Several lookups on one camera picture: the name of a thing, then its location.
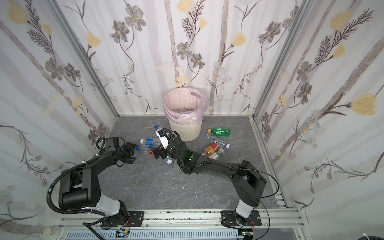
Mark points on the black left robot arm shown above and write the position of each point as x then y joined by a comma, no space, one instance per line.
77,190

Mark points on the cream plastic waste bin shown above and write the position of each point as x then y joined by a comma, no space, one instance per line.
187,132

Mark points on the green bottle yellow cap right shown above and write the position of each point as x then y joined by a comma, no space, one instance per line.
219,131

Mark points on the clear crushed bottle white cap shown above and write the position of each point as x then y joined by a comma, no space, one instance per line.
213,139

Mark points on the clear bottle green white label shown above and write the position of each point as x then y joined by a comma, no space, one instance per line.
217,155

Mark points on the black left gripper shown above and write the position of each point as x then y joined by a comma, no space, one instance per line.
130,151

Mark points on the clear bottle blue cap left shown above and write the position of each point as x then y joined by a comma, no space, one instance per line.
144,149

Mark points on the pink bin liner bag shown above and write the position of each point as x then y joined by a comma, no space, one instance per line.
185,106

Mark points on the blue label bottle white cap left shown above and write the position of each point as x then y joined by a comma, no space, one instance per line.
152,141

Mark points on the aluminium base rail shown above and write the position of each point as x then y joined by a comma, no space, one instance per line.
270,224

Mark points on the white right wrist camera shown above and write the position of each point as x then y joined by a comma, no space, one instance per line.
162,135

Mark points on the white slotted cable duct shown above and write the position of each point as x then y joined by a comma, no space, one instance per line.
205,234

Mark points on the red yellow label tea bottle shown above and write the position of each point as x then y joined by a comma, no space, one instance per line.
211,149

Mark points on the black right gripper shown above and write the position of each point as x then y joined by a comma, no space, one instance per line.
167,147

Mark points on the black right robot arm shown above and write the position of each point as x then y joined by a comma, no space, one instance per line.
248,182

